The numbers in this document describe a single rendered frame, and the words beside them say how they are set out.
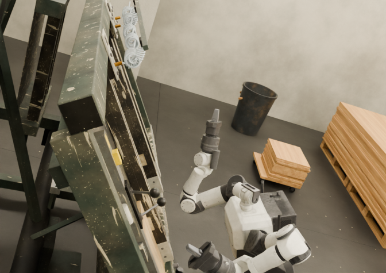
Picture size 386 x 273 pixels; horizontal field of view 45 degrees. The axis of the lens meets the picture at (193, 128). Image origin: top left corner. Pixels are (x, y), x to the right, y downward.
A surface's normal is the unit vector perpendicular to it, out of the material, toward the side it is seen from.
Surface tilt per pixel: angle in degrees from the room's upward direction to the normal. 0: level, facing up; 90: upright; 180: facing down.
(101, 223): 90
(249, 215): 23
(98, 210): 90
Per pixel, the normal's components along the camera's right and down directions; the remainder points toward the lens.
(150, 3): 0.04, 0.42
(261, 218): -0.07, -0.88
